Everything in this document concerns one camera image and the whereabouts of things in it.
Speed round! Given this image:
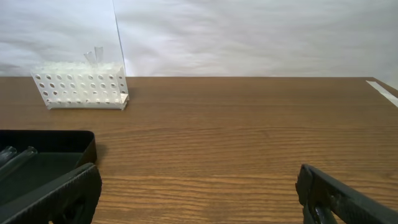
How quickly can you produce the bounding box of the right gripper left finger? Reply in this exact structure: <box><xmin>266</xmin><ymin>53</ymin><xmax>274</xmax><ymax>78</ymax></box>
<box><xmin>0</xmin><ymin>162</ymin><xmax>103</xmax><ymax>224</ymax></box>

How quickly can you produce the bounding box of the white test tube rack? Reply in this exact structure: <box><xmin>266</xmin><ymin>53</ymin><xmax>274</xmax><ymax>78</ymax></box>
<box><xmin>30</xmin><ymin>61</ymin><xmax>130</xmax><ymax>111</ymax></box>

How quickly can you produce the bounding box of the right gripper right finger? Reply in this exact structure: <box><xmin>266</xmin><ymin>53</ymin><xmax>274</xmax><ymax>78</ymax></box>
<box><xmin>295</xmin><ymin>164</ymin><xmax>398</xmax><ymax>224</ymax></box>

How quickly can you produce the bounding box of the black tray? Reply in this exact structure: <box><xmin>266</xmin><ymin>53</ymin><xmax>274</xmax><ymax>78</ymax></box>
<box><xmin>0</xmin><ymin>129</ymin><xmax>98</xmax><ymax>207</ymax></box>

